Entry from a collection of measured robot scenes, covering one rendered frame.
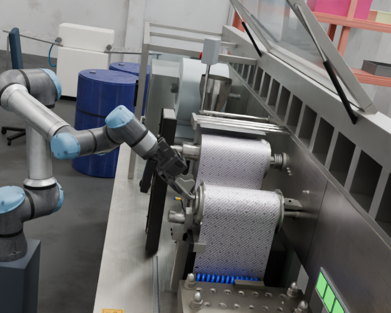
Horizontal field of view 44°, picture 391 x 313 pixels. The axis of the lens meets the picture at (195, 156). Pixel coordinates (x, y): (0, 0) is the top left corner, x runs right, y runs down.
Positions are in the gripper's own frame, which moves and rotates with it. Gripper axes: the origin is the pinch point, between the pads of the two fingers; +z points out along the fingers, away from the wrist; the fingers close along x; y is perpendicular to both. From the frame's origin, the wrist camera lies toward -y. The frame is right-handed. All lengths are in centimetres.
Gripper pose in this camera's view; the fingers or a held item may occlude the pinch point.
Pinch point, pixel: (187, 196)
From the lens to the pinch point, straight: 152.2
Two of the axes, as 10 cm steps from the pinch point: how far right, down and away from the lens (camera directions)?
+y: 7.5, -6.4, -1.6
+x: -1.0, -3.5, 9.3
